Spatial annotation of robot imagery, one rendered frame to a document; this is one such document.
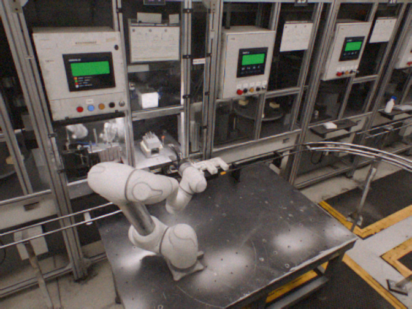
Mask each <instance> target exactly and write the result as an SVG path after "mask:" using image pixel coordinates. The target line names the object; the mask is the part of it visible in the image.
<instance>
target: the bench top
mask: <svg viewBox="0 0 412 309"><path fill-rule="evenodd" d="M231 173H232V172H228V173H225V174H222V175H218V178H216V179H214V180H210V181H207V187H206V189H205V190H204V191H202V192H199V193H197V192H195V193H194V195H193V196H192V198H191V200H190V201H189V203H188V204H187V205H186V206H185V208H184V209H183V210H182V211H181V212H180V213H178V214H176V215H173V214H170V213H169V212H168V211H167V210H166V198H165V199H164V200H162V201H160V202H157V203H153V204H145V206H146V209H147V210H148V212H149V214H150V216H154V217H155V218H157V219H158V220H160V222H162V223H163V224H164V225H166V226H169V227H174V226H176V225H178V224H181V223H183V224H186V225H189V226H191V227H192V228H193V229H194V231H195V233H196V236H197V251H203V254H204V256H202V257H201V258H200V259H198V261H199V262H200V263H201V264H202V266H203V270H202V271H199V272H196V273H193V274H191V275H188V276H186V277H185V278H182V279H181V280H180V281H178V282H176V281H174V278H173V275H172V273H171V271H170V269H169V268H168V266H167V263H166V262H165V261H164V255H162V254H158V253H152V252H150V251H146V250H144V249H142V248H139V247H137V246H135V245H134V244H133V243H132V242H131V241H130V239H129V229H130V227H131V226H132V224H131V223H130V222H129V220H128V218H127V217H125V215H124V214H123V212H120V213H117V214H115V215H110V216H107V217H105V218H101V219H99V220H96V224H97V227H98V229H99V233H100V236H101V239H102V241H103V243H104V247H105V250H106V253H107V256H108V259H109V263H110V266H111V268H112V272H113V276H114V277H115V281H116V285H117V287H118V290H119V293H120V297H121V300H122V303H123V306H124V308H125V309H230V308H232V307H234V306H236V305H238V304H240V303H242V302H244V301H246V300H248V299H249V298H250V297H252V296H255V295H256V294H259V293H260V292H262V291H265V290H266V289H268V288H270V287H272V286H273V285H275V284H277V283H279V282H281V281H283V280H285V279H287V278H289V277H290V276H293V275H295V274H297V273H299V272H300V271H301V270H303V269H306V268H307V267H309V266H311V265H313V264H315V263H317V262H319V261H321V260H323V259H325V258H327V257H329V256H330V255H332V254H334V253H336V252H337V251H340V250H342V249H343V248H346V247H347V246H350V245H352V244H353V243H356V241H357V240H358V237H357V236H356V235H354V234H353V233H352V232H350V231H349V230H347V228H346V227H344V226H343V225H342V224H340V223H339V222H338V221H336V220H334V219H333V218H332V217H331V216H330V215H329V214H328V213H326V212H325V211H324V210H322V209H321V208H320V207H318V206H317V204H315V203H314V202H313V201H311V200H310V199H309V198H307V197H306V196H305V195H303V194H302V193H301V192H300V191H299V190H297V189H296V188H295V187H293V185H291V184H290V183H289V182H287V181H286V180H284V179H283V178H282V177H281V176H280V175H278V174H277V173H276V172H275V171H274V170H272V169H271V168H269V167H268V166H267V165H265V164H264V163H261V164H257V165H254V166H250V167H246V168H243V169H242V171H240V182H238V183H237V182H236V181H235V180H234V179H233V177H232V176H231ZM292 189H293V191H291V190H292ZM280 205H281V207H280ZM119 210H120V208H119V206H118V205H117V204H111V205H109V206H106V207H102V208H98V209H95V210H92V211H93V215H94V217H95V218H97V217H99V216H104V215H107V214H110V213H114V212H117V211H119ZM257 214H258V215H259V216H257ZM311 219H313V220H314V221H312V220H311Z"/></svg>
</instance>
